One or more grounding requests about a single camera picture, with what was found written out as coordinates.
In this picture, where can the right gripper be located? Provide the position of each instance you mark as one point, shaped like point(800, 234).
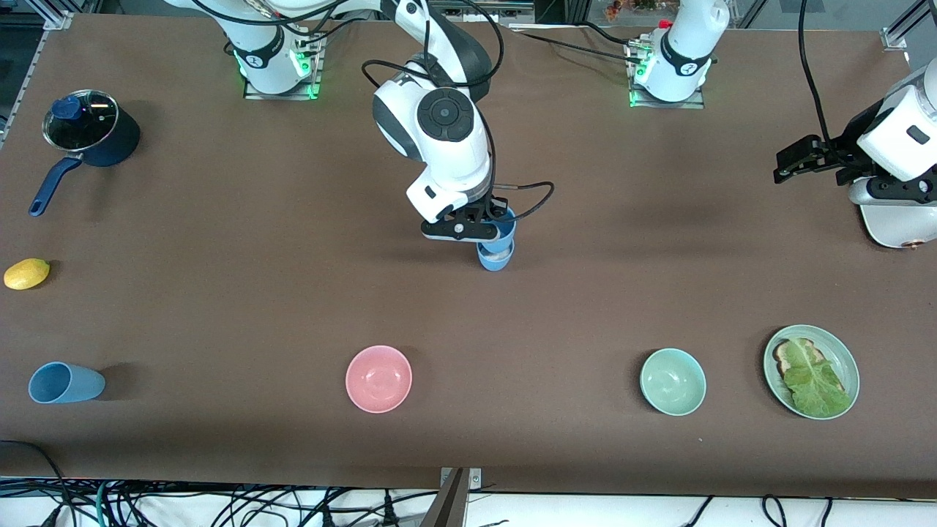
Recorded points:
point(489, 210)

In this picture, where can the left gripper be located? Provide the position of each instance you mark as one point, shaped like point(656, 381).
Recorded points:
point(854, 139)

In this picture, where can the blue plastic cup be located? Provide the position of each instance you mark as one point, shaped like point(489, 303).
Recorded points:
point(73, 384)
point(495, 265)
point(508, 233)

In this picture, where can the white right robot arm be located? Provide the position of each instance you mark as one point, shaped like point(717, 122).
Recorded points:
point(446, 146)

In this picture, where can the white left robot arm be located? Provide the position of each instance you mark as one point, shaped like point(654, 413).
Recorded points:
point(684, 44)

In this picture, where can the white toaster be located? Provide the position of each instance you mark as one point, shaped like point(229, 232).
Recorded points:
point(897, 225)

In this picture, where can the brown table cover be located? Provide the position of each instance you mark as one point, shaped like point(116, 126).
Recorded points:
point(585, 307)

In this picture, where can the pink bowl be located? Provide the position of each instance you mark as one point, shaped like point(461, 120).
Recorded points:
point(378, 379)

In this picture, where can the white power strip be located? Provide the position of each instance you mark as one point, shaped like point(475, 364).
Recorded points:
point(512, 9)

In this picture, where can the toast slice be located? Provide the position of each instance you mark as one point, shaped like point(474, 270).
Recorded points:
point(785, 356)

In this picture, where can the pale green plate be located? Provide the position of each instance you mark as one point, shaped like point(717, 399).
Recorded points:
point(845, 359)

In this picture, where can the orange toy food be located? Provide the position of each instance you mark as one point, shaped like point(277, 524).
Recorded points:
point(629, 7)

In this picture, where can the green lettuce leaf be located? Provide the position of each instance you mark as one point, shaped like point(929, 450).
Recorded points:
point(816, 384)

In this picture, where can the pale green bowl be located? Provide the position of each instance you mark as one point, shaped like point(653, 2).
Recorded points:
point(672, 382)

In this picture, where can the dark blue saucepan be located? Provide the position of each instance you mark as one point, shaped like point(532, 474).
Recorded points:
point(124, 143)

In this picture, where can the glass lid with blue knob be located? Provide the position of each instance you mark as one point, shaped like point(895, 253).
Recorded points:
point(84, 124)

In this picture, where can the yellow lemon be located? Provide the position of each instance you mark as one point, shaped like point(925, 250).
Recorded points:
point(26, 274)

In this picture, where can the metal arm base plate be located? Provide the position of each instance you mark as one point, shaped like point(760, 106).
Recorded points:
point(293, 96)
point(681, 105)

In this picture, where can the aluminium frame profile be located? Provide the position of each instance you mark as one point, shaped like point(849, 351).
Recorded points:
point(55, 18)
point(894, 38)

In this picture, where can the metal table bracket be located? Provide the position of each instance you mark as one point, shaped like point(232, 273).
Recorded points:
point(474, 479)

